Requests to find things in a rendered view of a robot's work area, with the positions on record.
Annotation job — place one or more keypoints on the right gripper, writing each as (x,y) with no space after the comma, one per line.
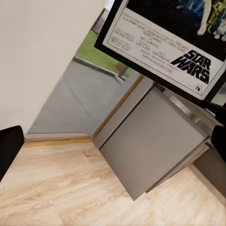
(218,111)

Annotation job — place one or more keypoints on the drop in sink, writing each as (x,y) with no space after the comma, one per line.
(209,115)

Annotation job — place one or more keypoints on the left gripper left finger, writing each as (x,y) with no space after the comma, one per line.
(11,142)

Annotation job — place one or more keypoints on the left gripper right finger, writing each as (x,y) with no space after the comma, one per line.
(218,139)

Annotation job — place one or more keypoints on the dishwasher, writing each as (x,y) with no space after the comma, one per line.
(186,159)

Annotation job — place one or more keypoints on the poster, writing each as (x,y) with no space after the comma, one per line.
(180,44)

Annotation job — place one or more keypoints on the fixed window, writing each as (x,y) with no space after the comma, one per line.
(91,90)

